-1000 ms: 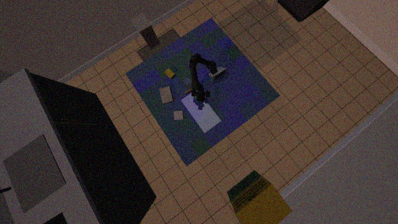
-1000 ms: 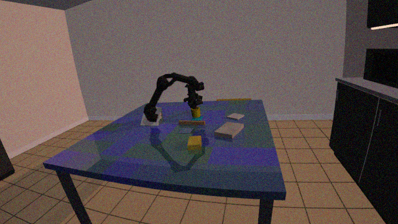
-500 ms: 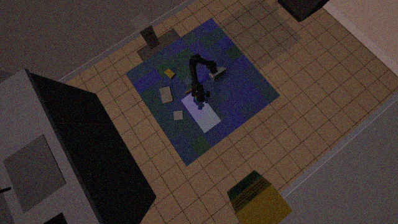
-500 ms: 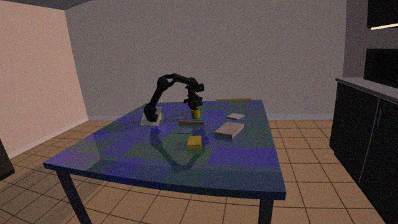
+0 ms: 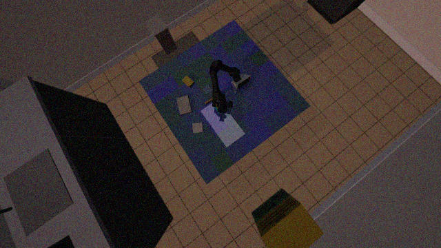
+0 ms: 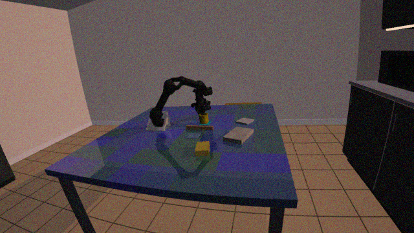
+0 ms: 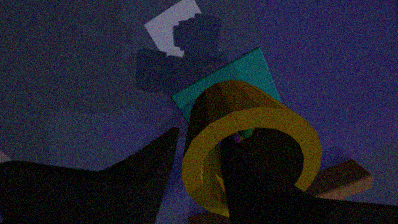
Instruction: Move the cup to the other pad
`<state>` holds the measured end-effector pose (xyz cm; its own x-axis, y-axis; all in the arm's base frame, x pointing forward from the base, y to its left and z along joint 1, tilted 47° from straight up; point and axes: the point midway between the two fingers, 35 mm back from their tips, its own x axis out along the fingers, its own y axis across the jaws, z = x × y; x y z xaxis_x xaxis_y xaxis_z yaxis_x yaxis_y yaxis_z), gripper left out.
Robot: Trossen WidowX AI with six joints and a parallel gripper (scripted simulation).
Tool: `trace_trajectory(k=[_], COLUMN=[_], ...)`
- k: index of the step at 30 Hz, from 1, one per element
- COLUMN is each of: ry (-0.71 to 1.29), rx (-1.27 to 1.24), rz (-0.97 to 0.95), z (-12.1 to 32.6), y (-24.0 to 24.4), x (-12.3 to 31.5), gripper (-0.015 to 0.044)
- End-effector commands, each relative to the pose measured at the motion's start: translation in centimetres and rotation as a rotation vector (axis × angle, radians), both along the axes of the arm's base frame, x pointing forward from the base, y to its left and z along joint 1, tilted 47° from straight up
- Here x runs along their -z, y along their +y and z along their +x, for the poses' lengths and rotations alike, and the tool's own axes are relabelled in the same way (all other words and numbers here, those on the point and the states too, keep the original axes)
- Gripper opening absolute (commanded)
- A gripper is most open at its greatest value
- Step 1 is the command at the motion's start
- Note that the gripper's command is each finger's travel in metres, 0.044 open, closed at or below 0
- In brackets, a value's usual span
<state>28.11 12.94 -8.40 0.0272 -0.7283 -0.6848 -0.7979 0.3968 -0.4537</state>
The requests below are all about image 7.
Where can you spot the green marble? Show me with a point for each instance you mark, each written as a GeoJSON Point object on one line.
{"type": "Point", "coordinates": [246, 133]}

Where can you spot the brown long bar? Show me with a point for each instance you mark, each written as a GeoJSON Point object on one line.
{"type": "Point", "coordinates": [337, 182]}

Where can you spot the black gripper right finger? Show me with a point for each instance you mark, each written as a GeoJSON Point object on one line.
{"type": "Point", "coordinates": [255, 194]}

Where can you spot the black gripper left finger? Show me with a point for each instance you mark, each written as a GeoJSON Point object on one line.
{"type": "Point", "coordinates": [129, 192]}

